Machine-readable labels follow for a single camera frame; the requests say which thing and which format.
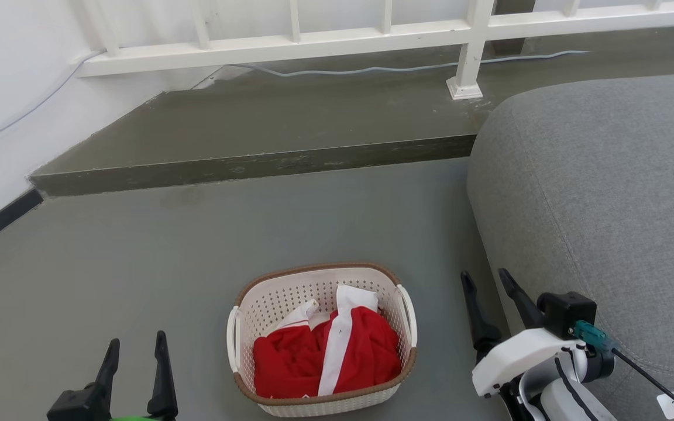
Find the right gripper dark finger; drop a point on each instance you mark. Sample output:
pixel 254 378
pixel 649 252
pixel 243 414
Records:
pixel 524 307
pixel 480 318

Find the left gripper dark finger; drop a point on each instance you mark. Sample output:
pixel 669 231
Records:
pixel 109 371
pixel 162 380

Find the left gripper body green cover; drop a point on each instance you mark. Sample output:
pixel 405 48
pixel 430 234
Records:
pixel 79 409

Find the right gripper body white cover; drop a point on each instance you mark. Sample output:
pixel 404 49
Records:
pixel 518 359

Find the white perforated plastic laundry basket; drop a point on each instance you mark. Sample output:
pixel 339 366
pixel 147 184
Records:
pixel 278 298

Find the red and white garment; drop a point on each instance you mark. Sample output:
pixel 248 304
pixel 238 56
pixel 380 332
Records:
pixel 290 365

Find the grey fabric sofa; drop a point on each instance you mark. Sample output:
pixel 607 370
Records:
pixel 606 193

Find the dark concrete raised step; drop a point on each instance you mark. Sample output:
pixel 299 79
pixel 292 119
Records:
pixel 267 120

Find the white wooden railing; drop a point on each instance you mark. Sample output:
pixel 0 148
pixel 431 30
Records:
pixel 343 42

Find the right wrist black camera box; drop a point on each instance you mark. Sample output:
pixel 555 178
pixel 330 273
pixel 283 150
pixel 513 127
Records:
pixel 565 313

